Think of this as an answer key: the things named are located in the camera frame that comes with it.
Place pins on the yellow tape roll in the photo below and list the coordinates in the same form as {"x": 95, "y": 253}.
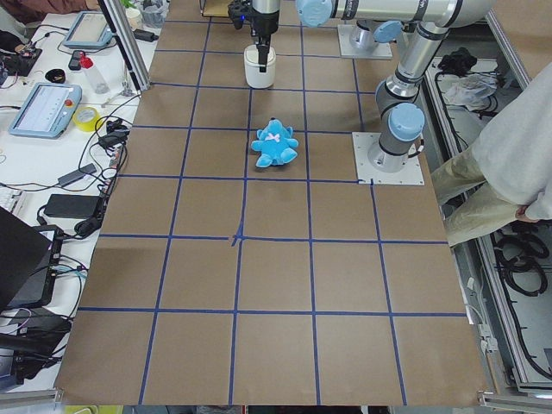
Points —
{"x": 86, "y": 118}

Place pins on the white paper cup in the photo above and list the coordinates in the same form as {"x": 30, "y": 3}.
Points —
{"x": 134, "y": 17}

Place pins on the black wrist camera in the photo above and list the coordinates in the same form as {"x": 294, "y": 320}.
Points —
{"x": 239, "y": 12}

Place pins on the black power adapter brick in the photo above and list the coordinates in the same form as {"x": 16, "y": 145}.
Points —
{"x": 72, "y": 206}

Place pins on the upper teach pendant tablet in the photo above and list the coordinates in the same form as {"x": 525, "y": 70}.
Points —
{"x": 89, "y": 31}

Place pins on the black cloth pile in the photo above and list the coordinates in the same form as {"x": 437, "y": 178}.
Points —
{"x": 460, "y": 62}

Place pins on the lower teach pendant tablet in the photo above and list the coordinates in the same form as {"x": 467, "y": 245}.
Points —
{"x": 47, "y": 111}

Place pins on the teach pendant tablet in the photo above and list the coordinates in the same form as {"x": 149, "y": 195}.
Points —
{"x": 89, "y": 31}
{"x": 47, "y": 111}

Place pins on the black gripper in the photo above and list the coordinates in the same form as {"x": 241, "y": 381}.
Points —
{"x": 264, "y": 23}

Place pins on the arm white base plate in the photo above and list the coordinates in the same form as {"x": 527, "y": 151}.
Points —
{"x": 376, "y": 167}
{"x": 360, "y": 43}

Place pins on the crumpled white cloth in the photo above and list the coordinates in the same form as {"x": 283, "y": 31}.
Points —
{"x": 471, "y": 91}

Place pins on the grey small power adapter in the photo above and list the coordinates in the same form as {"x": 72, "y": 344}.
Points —
{"x": 76, "y": 175}

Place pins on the person in grey hoodie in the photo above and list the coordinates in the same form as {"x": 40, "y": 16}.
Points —
{"x": 508, "y": 165}

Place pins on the black laptop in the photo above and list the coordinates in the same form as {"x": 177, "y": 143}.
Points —
{"x": 28, "y": 257}

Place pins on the aluminium frame post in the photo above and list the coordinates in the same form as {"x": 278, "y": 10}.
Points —
{"x": 115, "y": 16}

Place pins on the white push-lid trash can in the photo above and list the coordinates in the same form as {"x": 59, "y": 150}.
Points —
{"x": 254, "y": 76}

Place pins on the clear bottle red cap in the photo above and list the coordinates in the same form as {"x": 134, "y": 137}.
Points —
{"x": 93, "y": 75}

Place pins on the blue plush toy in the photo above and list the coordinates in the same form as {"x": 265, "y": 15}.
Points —
{"x": 275, "y": 144}

